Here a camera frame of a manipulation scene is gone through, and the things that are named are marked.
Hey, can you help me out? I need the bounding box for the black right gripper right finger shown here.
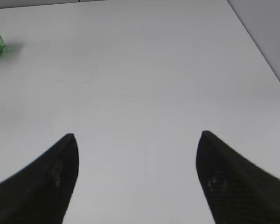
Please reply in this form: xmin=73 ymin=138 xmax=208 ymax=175
xmin=196 ymin=130 xmax=280 ymax=224

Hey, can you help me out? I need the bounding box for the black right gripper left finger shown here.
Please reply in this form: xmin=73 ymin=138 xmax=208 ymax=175
xmin=0 ymin=133 xmax=79 ymax=224

